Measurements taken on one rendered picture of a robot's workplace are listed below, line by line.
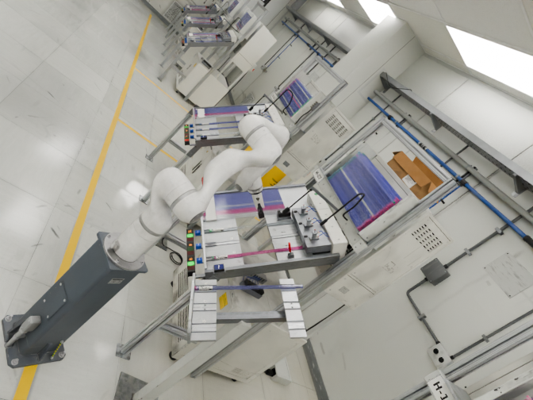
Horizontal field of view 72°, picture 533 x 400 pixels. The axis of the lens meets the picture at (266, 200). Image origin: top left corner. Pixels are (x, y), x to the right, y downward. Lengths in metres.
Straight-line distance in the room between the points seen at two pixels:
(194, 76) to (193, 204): 5.00
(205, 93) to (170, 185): 5.03
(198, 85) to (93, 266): 4.94
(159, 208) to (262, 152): 0.45
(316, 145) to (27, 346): 2.47
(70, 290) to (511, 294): 2.81
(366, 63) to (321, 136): 2.05
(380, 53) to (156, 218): 4.18
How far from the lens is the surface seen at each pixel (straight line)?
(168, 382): 2.05
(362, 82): 5.19
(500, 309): 3.20
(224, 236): 2.08
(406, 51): 5.33
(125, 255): 1.57
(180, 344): 2.41
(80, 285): 1.70
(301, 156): 3.29
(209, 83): 6.32
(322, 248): 1.98
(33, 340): 1.96
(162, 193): 1.42
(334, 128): 3.27
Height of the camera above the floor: 1.70
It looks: 17 degrees down
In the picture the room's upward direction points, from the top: 49 degrees clockwise
